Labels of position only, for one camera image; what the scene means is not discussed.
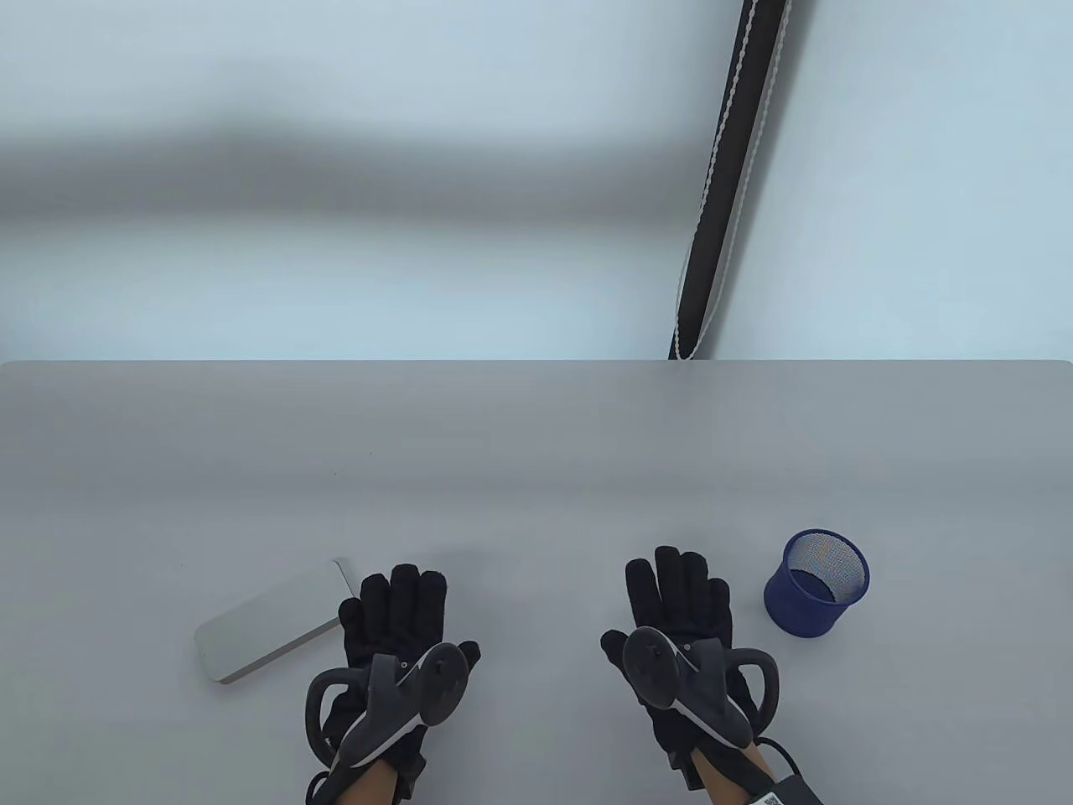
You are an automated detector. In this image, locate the person's right hand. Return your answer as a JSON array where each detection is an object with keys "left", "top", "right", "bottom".
[{"left": 600, "top": 547, "right": 755, "bottom": 768}]

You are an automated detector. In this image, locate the person's left hand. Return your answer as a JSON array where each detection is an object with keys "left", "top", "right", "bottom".
[{"left": 321, "top": 563, "right": 481, "bottom": 776}]

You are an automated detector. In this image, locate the silver sliding box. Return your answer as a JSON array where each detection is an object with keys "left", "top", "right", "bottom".
[{"left": 194, "top": 558, "right": 357, "bottom": 686}]

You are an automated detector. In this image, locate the person's right forearm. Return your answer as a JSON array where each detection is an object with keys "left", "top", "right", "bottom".
[{"left": 702, "top": 746, "right": 776, "bottom": 805}]

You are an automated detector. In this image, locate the person's left forearm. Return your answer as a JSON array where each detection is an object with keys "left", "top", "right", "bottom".
[{"left": 331, "top": 765, "right": 399, "bottom": 805}]

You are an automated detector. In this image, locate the blue mesh pen cup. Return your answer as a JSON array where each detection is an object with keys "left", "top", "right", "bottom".
[{"left": 764, "top": 528, "right": 871, "bottom": 640}]

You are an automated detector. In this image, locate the black labelled wrist unit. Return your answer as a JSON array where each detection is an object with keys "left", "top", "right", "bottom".
[{"left": 750, "top": 776, "right": 831, "bottom": 805}]

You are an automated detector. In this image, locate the black window frame post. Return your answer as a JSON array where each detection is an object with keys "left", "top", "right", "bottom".
[{"left": 668, "top": 0, "right": 818, "bottom": 361}]

